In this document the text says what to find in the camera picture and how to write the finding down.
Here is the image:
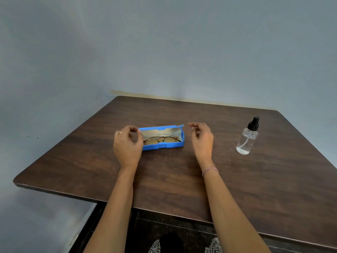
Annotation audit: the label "person's left hand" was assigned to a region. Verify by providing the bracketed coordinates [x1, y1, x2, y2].
[113, 125, 144, 171]

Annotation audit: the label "person's right hand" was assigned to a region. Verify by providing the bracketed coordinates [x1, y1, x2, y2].
[187, 122, 214, 169]

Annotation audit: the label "person's left forearm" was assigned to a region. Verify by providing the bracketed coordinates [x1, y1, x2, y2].
[83, 167, 138, 253]

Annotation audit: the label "person's right forearm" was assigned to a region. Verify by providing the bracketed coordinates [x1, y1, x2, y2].
[202, 166, 272, 253]

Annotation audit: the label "blue glasses case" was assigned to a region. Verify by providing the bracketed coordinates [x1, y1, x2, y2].
[138, 124, 185, 151]

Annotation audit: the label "clear spray bottle black cap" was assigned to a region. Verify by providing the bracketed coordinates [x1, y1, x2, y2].
[236, 116, 260, 155]

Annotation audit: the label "black white patterned trousers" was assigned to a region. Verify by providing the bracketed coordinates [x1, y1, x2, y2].
[148, 236, 223, 253]

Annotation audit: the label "gold wire-frame glasses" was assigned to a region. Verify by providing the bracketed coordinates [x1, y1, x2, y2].
[143, 136, 183, 145]

